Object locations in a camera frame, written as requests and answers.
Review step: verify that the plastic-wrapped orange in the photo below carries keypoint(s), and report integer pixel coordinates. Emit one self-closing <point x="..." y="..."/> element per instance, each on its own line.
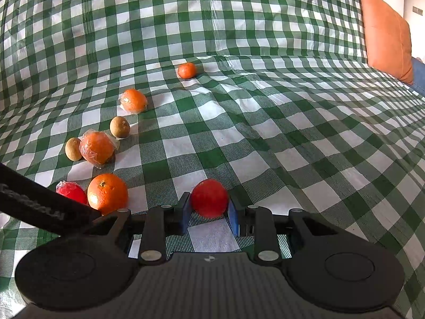
<point x="133" y="100"/>
<point x="97" y="148"/>

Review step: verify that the brown round fruit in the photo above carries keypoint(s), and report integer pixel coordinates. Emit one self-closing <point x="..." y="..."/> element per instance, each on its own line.
<point x="120" y="127"/>
<point x="73" y="149"/>

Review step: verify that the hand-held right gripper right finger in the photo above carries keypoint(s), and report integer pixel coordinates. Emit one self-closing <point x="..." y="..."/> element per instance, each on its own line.
<point x="233" y="217"/>

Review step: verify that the orange cushion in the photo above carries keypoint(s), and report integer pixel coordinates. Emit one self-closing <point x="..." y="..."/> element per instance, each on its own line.
<point x="386" y="33"/>

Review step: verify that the small tangerine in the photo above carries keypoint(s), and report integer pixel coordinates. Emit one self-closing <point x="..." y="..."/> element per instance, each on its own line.
<point x="187" y="70"/>

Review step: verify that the plastic-wrapped red fruit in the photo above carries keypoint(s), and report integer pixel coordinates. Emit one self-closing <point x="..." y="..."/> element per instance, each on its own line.
<point x="72" y="191"/>

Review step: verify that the red round fruit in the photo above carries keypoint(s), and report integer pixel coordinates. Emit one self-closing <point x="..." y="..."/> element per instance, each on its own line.
<point x="210" y="198"/>

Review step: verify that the large bare orange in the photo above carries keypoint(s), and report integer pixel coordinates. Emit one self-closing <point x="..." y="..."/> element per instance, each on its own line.
<point x="107" y="193"/>

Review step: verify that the blue cloth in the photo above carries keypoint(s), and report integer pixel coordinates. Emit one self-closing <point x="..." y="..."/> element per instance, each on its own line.
<point x="419" y="78"/>

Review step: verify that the grey wall switch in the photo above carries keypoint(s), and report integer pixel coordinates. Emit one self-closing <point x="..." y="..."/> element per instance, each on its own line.
<point x="417" y="9"/>

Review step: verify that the green checked tablecloth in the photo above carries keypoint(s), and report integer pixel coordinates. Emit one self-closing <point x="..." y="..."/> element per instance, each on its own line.
<point x="265" y="139"/>

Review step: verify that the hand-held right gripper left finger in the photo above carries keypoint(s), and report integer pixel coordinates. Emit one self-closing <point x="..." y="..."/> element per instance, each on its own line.
<point x="183" y="217"/>

